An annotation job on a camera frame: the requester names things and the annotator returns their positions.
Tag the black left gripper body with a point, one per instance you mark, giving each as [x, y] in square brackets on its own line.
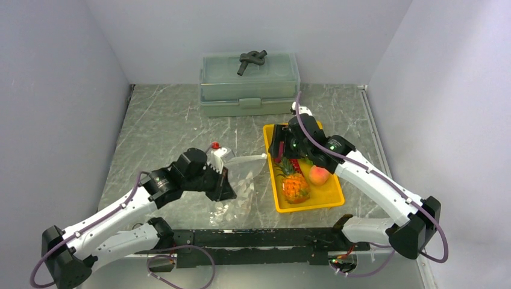
[210, 182]

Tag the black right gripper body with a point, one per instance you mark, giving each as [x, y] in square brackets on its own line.
[291, 148]

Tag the orange toy pineapple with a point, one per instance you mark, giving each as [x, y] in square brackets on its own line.
[295, 188]

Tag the clear zip top bag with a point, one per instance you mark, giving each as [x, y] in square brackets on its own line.
[242, 172]

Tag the yellow plastic tray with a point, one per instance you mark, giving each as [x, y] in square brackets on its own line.
[327, 195]

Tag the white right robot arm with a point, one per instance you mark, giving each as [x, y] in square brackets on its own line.
[306, 167]

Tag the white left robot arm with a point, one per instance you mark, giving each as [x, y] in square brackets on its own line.
[72, 254]

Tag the red toy chili pepper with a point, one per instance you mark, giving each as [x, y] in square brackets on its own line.
[296, 165]

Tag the pink toy peach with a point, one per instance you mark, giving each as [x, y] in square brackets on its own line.
[318, 176]

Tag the green translucent storage box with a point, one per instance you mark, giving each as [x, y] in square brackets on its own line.
[261, 90]

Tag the dark knotted rubber tube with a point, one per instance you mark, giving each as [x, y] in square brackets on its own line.
[253, 57]

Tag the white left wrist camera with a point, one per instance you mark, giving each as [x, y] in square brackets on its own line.
[219, 155]

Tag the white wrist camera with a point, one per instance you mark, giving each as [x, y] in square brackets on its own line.
[300, 109]
[219, 155]

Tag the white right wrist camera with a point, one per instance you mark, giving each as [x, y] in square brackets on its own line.
[300, 109]

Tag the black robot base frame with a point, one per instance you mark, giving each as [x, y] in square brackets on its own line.
[314, 246]

